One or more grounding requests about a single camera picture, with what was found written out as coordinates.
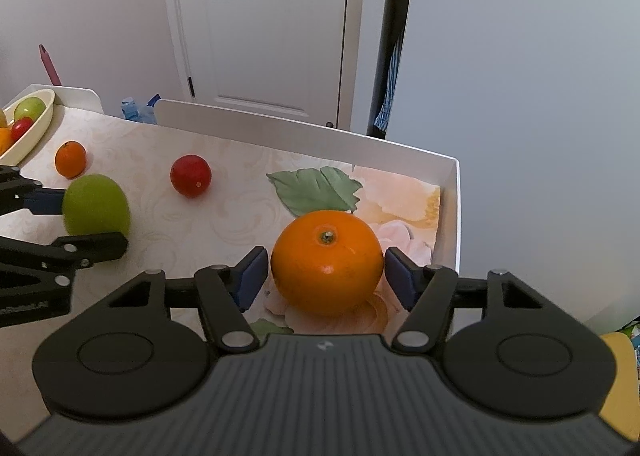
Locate colourful printed packet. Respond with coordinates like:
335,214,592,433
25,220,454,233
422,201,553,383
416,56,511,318
619,317,640,363

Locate blue plastic bottles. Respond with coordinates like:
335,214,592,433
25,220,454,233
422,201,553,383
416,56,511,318
120,93,162,125

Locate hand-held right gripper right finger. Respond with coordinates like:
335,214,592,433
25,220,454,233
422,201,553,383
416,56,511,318
384,245,544,352

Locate white wardrobe door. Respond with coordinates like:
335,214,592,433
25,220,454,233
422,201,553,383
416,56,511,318
385,0,640,337

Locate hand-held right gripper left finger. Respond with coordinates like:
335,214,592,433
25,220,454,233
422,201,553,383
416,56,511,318
106,245,271,352

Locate hanging clothes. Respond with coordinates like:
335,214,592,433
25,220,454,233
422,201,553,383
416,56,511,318
371,0,417,137

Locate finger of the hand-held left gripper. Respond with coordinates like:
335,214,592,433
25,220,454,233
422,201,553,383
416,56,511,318
0,231,129,287
0,165,68,216

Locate small tangerine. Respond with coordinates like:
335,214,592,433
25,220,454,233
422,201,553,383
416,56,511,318
54,140,87,179

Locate white panel door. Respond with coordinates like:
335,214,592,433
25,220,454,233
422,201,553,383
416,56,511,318
159,0,369,131

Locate cream oval cartoon plate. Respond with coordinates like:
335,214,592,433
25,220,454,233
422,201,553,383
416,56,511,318
0,89,56,167

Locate green apple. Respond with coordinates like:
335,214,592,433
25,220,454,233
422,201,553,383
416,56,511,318
61,174,132,237
13,97,47,123

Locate yellow stool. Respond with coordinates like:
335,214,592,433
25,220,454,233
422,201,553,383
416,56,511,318
596,333,640,443

